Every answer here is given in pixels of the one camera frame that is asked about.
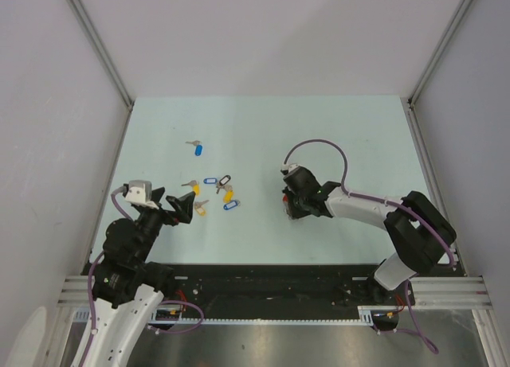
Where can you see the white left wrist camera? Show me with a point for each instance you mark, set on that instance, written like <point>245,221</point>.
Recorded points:
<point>139,193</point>

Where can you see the red-handled metal key organizer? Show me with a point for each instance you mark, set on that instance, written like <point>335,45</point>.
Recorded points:
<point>285,208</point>

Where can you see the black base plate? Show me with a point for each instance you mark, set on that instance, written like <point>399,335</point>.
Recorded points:
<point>278,292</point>

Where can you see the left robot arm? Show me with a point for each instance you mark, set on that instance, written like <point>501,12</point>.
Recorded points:
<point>123,287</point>

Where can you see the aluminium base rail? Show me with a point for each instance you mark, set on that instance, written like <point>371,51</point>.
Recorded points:
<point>450,293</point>

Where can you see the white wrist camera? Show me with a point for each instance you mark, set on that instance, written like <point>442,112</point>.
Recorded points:
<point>139,193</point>
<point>287,168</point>

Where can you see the aluminium frame post right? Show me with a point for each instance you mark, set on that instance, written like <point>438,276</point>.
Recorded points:
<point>459,15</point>

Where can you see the yellow tag key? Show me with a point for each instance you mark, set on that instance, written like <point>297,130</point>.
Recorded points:
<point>199,207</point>
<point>194,185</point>
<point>228,190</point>

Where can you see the black key tag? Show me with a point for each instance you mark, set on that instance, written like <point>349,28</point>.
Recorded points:
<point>224,180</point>

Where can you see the aluminium frame post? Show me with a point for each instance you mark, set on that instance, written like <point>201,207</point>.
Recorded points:
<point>90,31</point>
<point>459,15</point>

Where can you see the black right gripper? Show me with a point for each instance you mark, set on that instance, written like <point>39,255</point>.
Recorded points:
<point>293,211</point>

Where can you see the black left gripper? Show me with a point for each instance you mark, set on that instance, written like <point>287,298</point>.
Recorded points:
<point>182,205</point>

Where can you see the white slotted cable duct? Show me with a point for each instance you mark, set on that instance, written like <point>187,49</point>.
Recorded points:
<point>364,319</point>

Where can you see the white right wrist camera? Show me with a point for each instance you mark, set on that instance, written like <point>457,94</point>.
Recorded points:
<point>287,168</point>

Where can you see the blue white key tag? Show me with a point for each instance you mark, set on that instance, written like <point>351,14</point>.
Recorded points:
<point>210,181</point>

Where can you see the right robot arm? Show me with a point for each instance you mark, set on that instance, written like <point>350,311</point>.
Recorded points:
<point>421,236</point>

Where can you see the blue tag key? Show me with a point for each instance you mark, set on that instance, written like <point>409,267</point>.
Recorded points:
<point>231,205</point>
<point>198,147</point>

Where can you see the aluminium frame post left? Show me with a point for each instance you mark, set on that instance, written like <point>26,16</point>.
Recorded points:
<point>90,31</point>

